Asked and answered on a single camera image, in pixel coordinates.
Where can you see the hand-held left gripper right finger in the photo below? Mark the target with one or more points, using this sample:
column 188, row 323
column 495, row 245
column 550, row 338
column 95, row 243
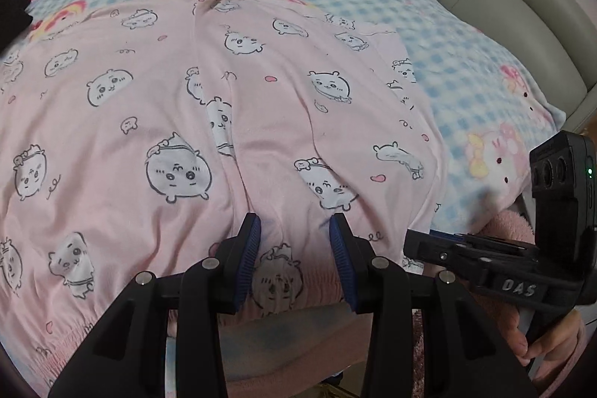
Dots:
column 340, row 258

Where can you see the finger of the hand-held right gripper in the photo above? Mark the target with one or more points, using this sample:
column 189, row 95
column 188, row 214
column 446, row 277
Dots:
column 494, row 243
column 433, row 253

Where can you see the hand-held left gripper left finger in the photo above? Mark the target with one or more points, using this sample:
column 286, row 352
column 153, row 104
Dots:
column 247, row 258

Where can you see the pink printed pajama pants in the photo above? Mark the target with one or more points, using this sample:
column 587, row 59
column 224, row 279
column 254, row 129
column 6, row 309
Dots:
column 140, row 99

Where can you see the person's right hand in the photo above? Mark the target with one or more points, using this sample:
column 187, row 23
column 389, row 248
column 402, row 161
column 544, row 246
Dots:
column 555, row 342

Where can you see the person's pink robe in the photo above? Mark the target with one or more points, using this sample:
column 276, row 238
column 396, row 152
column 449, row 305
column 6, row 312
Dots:
column 289, row 342

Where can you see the blue checkered printed blanket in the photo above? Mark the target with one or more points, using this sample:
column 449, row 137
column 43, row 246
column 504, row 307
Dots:
column 466, row 76

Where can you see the black garment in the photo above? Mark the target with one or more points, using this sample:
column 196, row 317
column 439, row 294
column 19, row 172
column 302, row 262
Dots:
column 11, row 11

